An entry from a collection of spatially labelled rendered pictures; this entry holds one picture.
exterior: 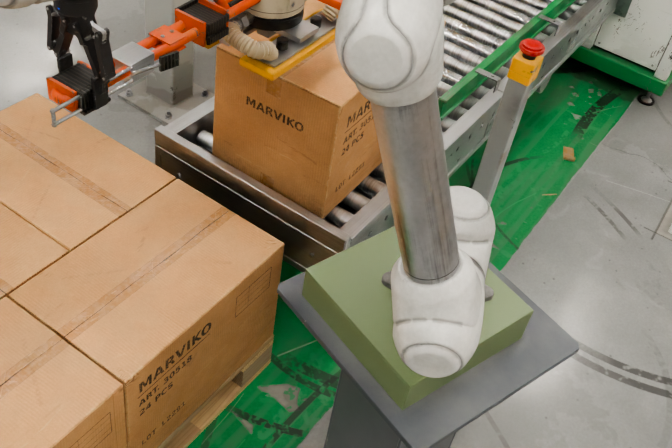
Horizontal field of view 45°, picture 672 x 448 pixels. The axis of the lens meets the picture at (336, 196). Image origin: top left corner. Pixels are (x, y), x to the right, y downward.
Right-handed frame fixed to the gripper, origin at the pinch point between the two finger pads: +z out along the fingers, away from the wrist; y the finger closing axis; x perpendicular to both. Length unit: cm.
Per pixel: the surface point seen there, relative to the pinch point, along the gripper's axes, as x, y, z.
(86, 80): 0.3, -1.4, -1.8
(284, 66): -48, -13, 12
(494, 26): -203, -9, 66
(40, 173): -23, 49, 66
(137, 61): -11.9, -2.4, -0.9
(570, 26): -219, -34, 61
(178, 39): -23.7, -2.3, -0.9
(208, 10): -36.8, 1.0, -1.2
